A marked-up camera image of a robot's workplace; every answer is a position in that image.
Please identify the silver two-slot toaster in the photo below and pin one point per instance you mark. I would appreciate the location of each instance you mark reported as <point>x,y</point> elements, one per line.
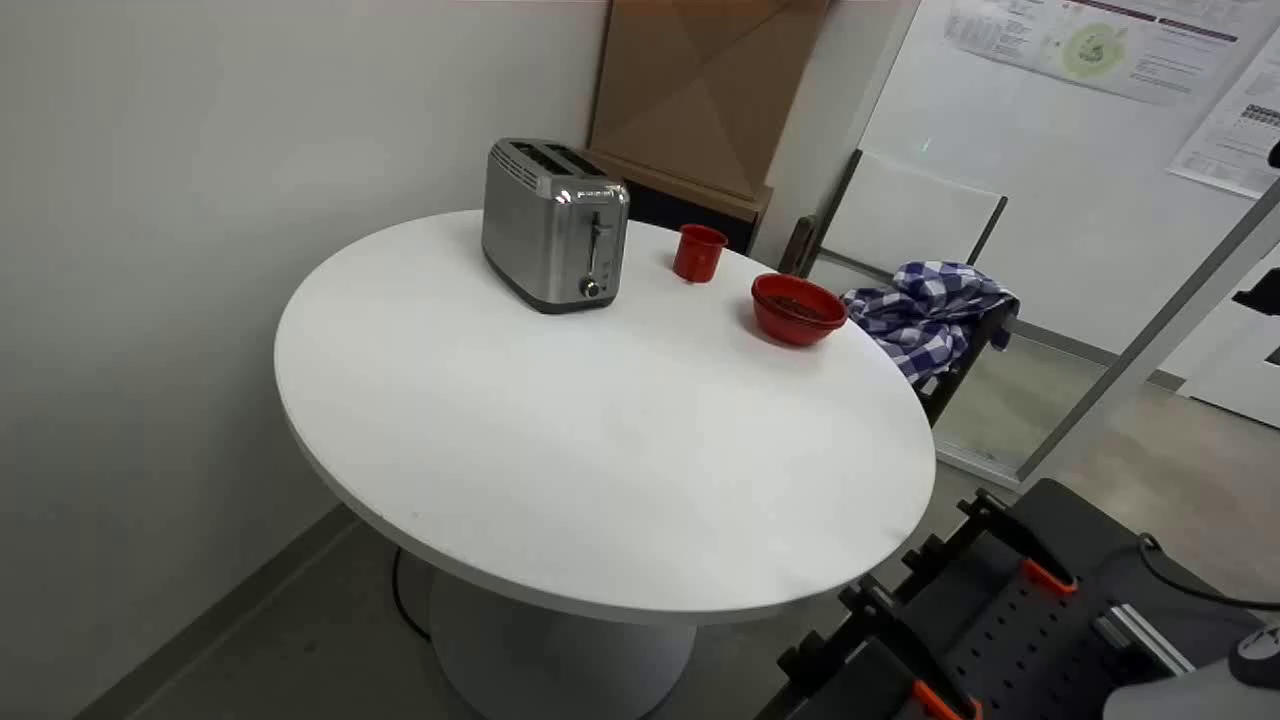
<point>542,227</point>

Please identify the red plastic cup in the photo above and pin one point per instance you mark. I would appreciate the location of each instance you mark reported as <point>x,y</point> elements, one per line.
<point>699,255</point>

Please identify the red plastic bowl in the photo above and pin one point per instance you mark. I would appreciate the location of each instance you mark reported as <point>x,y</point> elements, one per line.
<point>796,312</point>

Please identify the dark leaning stick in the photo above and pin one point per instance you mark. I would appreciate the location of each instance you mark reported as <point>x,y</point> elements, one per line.
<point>817,227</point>

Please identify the brown cardboard panel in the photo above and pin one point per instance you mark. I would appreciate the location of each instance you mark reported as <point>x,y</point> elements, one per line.
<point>694,93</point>

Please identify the blue white checkered cloth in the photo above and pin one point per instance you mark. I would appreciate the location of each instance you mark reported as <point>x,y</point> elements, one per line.
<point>927,312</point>

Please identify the black chair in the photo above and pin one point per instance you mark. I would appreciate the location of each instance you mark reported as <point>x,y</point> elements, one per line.
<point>961,374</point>

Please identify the orange black clamp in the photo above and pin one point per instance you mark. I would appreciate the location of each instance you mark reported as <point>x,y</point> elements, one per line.
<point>1047,578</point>
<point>942,698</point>

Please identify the black robot cart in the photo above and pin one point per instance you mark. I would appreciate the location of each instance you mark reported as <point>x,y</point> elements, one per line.
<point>1026,640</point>

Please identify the grey metal diagonal pole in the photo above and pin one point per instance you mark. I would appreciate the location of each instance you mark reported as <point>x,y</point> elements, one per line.
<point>1145,333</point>

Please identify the white printed paper sheet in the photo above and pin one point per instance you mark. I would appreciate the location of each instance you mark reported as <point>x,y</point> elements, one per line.
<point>1233,143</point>

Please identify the grey rounded device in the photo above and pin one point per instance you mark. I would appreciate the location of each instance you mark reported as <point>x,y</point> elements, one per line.
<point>1256,655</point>

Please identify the white table pedestal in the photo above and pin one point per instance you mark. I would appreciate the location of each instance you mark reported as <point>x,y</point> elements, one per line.
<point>561,655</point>

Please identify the wall poster with green circle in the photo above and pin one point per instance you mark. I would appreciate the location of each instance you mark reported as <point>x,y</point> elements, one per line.
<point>1105,46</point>

